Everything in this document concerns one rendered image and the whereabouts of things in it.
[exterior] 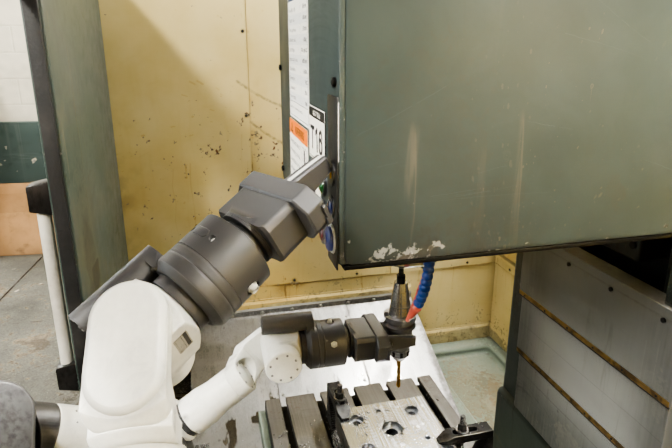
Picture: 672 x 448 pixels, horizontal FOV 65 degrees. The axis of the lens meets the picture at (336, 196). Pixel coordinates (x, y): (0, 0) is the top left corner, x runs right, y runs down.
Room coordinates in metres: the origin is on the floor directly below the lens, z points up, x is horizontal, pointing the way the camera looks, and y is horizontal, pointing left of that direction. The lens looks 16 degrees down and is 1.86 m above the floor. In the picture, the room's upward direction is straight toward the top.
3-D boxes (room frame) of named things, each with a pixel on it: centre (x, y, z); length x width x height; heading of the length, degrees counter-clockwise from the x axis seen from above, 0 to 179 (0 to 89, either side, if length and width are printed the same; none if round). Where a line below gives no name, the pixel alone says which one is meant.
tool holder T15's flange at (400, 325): (0.93, -0.13, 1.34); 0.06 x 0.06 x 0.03
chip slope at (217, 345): (1.57, 0.04, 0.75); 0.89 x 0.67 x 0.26; 104
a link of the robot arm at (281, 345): (0.87, 0.08, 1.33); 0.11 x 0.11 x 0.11; 14
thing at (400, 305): (0.93, -0.12, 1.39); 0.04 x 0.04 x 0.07
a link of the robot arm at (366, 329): (0.91, -0.03, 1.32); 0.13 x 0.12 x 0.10; 14
